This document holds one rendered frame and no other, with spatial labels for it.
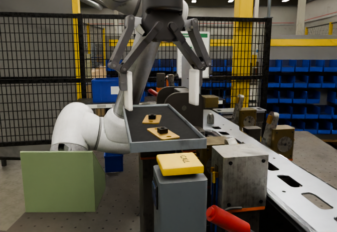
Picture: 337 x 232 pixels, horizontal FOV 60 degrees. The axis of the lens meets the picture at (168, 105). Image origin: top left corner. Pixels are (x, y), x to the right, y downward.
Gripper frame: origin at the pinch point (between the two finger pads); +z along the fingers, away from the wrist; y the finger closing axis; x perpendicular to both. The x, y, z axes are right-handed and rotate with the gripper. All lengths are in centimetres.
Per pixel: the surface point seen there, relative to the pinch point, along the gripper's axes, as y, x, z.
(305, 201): 29.5, -9.7, 22.6
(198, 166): -1.7, -17.1, 6.7
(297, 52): 235, 184, -9
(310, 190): 34.8, -6.5, 22.6
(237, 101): 65, 61, 14
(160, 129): -0.7, -0.7, 5.4
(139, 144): -6.5, -5.1, 6.4
